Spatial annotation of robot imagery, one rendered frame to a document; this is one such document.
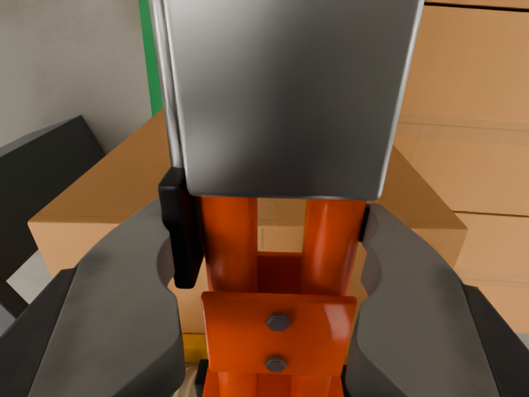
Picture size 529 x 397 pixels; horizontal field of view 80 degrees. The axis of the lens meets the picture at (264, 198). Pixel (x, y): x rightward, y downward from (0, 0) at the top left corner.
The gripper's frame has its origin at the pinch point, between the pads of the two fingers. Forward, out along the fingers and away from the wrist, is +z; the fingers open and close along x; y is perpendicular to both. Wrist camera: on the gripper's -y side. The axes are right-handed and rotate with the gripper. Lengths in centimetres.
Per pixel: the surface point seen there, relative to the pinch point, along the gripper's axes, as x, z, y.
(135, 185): -14.6, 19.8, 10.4
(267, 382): 0.4, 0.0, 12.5
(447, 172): 39, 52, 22
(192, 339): -7.6, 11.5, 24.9
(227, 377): -1.7, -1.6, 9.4
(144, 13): -42, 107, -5
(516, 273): 65, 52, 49
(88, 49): -63, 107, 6
